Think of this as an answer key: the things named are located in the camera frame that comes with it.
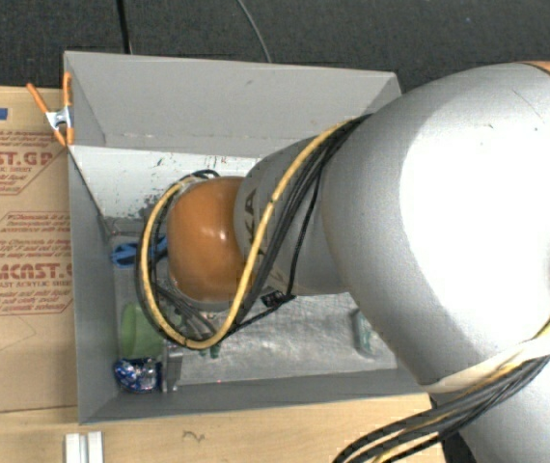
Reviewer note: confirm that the pale green cup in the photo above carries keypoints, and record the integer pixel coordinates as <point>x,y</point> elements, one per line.
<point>136,332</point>

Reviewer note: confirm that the dark green flat block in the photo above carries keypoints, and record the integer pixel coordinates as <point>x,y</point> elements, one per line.
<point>363,333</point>

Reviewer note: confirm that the grey metal bin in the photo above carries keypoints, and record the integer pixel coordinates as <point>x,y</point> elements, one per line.
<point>217,99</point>

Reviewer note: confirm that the blue looped plastic object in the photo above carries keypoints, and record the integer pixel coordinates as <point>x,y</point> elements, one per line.
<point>123,254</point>

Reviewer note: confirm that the blue and silver shiny packet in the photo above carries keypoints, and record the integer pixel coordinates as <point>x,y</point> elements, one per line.
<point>135,375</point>

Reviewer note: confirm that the brown cardboard board red print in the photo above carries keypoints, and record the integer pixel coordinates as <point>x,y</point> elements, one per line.
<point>19,345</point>

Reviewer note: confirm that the black cylinder on white bracket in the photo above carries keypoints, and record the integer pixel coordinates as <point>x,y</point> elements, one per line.
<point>273,299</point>

